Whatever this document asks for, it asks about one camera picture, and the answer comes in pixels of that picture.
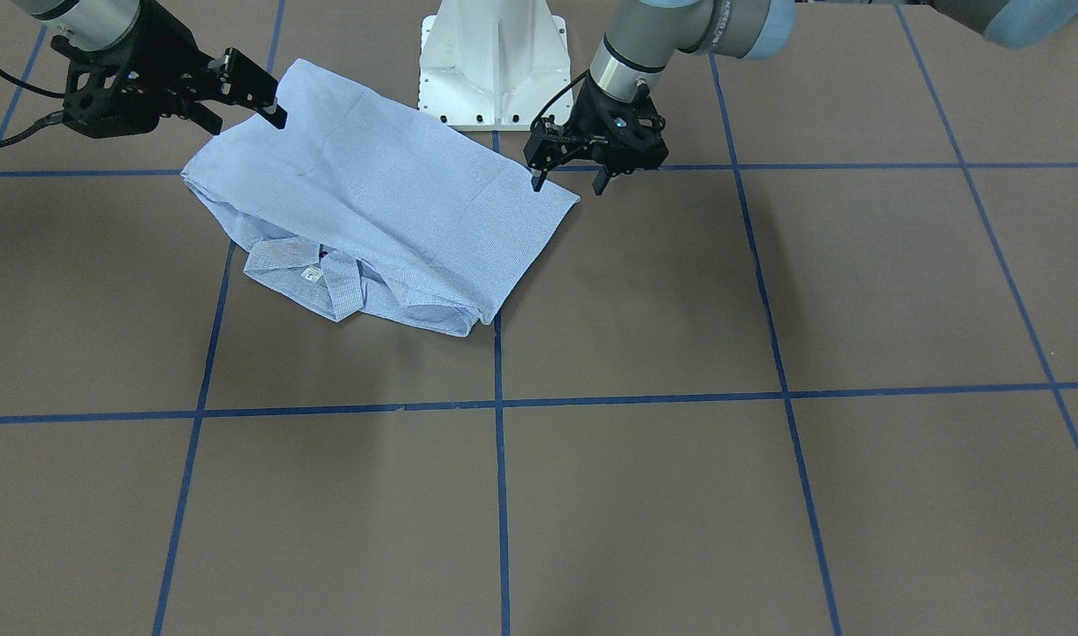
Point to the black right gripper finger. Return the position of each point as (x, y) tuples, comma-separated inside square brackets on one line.
[(204, 117), (239, 81)]

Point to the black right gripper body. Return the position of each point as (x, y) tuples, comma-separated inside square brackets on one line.
[(155, 64)]

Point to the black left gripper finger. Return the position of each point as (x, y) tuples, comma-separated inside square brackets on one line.
[(601, 180), (539, 177)]

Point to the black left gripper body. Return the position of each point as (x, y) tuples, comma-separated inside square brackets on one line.
[(592, 117)]

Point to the light blue striped shirt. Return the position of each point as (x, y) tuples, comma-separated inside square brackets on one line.
[(362, 205)]

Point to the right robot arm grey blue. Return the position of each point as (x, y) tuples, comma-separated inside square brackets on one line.
[(100, 24)]

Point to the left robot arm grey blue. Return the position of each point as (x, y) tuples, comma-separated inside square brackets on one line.
[(735, 88)]

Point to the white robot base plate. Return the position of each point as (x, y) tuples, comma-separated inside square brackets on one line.
[(490, 66)]

